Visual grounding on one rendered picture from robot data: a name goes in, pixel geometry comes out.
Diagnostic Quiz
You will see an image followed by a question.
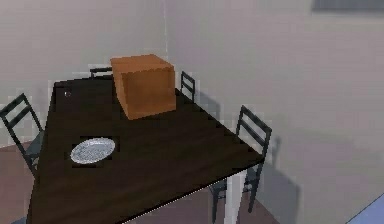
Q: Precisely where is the black slatted dining chair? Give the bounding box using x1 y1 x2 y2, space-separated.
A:
89 66 114 79
0 93 46 179
209 104 273 224
180 70 196 103

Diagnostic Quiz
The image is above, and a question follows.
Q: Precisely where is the brown cardboard box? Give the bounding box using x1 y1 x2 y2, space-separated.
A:
110 53 177 121

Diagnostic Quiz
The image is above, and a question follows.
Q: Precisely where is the dark brown dining table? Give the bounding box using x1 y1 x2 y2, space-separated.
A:
26 77 266 224

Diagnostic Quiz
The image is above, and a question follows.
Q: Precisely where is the grey framed wall picture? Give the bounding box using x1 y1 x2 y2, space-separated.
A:
312 0 384 13

